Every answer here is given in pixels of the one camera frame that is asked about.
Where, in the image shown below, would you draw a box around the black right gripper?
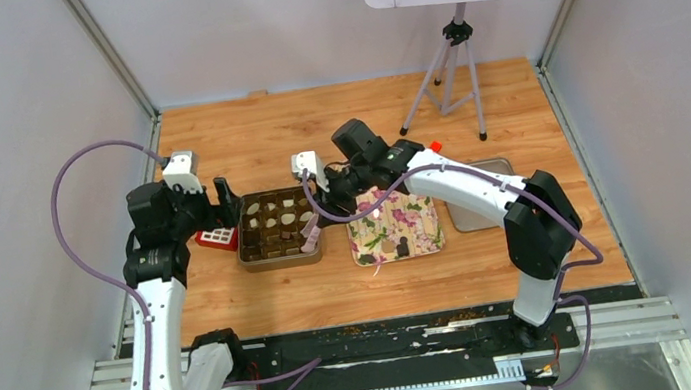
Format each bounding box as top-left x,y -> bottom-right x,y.
308,159 -> 378,229

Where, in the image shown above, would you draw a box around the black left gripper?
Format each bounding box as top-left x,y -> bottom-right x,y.
161,170 -> 248,243

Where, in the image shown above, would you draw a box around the pink silicone tongs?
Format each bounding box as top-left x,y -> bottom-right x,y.
300,214 -> 321,254

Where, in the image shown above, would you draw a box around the floral patterned tray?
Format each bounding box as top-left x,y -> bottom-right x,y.
347,191 -> 446,267

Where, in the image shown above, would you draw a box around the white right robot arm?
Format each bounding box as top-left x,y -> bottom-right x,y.
292,119 -> 583,350

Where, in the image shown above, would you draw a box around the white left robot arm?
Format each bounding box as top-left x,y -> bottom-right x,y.
120,177 -> 249,390

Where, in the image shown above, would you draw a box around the white heart chocolate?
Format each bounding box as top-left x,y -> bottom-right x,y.
246,203 -> 261,216

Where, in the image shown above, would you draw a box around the gold chocolate tin box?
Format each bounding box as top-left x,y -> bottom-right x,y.
237,186 -> 323,273

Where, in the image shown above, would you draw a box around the white oval smooth chocolate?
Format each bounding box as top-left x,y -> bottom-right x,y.
280,213 -> 297,225

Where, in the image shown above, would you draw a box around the dark ridged square chocolate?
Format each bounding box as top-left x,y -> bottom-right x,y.
395,237 -> 411,259

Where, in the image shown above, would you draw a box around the red white grid object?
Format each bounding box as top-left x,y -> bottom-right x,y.
195,228 -> 239,252

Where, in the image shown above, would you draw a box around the small red block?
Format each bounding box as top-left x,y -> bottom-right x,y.
429,141 -> 442,153

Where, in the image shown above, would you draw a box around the grey metal tin lid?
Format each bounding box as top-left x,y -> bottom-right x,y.
442,171 -> 516,233

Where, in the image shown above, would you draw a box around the white tripod stand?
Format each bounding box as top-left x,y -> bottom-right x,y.
399,2 -> 488,142

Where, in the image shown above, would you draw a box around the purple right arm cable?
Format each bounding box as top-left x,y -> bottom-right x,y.
298,131 -> 622,390

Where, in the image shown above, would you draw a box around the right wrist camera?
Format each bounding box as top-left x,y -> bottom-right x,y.
290,150 -> 330,192

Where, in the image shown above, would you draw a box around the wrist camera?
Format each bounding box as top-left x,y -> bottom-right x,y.
290,150 -> 330,192
162,150 -> 205,195

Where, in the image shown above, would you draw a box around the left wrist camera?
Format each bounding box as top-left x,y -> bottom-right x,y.
162,150 -> 205,195

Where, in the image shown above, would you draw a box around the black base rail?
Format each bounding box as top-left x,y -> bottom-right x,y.
82,276 -> 689,390

